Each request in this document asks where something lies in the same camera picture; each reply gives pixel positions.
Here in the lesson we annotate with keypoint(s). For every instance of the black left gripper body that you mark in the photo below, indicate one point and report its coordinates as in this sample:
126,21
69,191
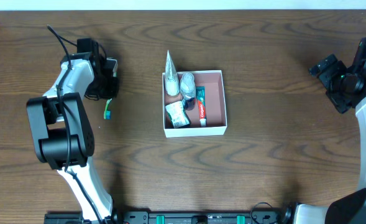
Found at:
109,86

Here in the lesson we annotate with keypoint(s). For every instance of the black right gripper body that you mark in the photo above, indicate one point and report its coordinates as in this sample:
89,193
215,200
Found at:
330,81

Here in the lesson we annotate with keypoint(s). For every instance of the green white toothbrush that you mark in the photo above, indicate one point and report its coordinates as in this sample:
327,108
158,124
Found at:
107,109

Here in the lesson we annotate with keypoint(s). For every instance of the white cream tube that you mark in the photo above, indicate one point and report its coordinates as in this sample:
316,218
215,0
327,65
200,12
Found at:
172,83

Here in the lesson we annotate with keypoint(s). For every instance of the green white sachet packet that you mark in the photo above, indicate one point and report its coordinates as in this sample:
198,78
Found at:
177,115

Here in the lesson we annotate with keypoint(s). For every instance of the clear bottle blue liquid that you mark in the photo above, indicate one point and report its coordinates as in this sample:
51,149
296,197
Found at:
188,91

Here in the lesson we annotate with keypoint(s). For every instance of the Colgate toothpaste tube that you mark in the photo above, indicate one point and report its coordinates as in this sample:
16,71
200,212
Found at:
200,96

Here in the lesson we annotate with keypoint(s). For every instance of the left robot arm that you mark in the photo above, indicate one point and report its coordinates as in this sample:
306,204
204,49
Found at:
61,132

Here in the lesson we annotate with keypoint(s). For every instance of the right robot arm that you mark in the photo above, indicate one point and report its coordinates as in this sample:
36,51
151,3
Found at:
351,208

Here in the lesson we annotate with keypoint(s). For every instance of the white box pink interior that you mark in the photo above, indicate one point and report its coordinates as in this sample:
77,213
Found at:
214,106

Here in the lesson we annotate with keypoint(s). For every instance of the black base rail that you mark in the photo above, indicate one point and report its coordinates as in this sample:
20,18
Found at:
170,217

